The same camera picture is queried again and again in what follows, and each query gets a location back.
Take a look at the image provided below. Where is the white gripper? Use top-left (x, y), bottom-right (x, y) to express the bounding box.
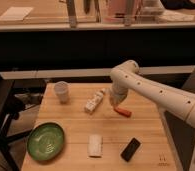
top-left (109, 89), bottom-right (128, 107)

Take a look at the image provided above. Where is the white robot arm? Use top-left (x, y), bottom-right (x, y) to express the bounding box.
top-left (110, 60), bottom-right (195, 128)

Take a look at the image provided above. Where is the green ceramic plate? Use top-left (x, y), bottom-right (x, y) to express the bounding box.
top-left (26, 122), bottom-right (65, 162)

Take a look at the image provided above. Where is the white plastic bottle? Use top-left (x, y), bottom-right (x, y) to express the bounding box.
top-left (84, 88), bottom-right (106, 114)

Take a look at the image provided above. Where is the white folded sponge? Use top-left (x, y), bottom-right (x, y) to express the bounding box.
top-left (88, 134), bottom-right (102, 157)

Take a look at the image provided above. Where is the black rectangular box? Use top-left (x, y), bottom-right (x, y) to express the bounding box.
top-left (121, 138), bottom-right (141, 162)

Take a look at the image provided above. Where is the black office chair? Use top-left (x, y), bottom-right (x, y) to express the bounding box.
top-left (0, 76), bottom-right (30, 171)

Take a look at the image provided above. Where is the white paper sheet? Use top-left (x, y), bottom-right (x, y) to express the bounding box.
top-left (0, 6), bottom-right (33, 21)

